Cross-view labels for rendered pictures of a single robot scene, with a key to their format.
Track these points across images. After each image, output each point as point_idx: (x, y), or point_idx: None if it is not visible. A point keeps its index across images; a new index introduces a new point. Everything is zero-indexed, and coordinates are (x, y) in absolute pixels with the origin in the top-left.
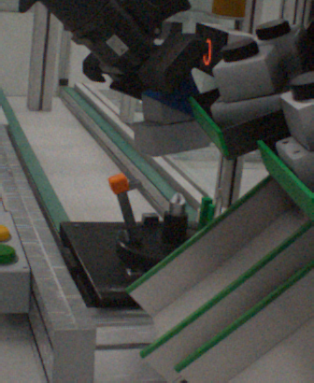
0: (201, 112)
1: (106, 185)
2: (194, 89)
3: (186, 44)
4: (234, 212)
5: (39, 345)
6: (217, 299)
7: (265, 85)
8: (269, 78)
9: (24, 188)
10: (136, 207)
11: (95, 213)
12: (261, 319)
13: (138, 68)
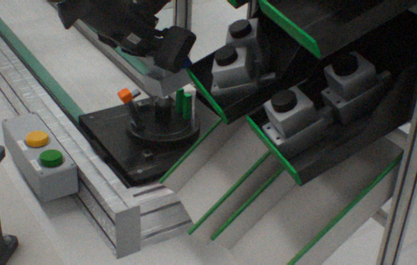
0: (202, 88)
1: (83, 58)
2: None
3: (183, 40)
4: (218, 125)
5: (96, 216)
6: (228, 195)
7: (245, 79)
8: (247, 75)
9: (34, 85)
10: (113, 76)
11: (88, 89)
12: (256, 203)
13: (148, 48)
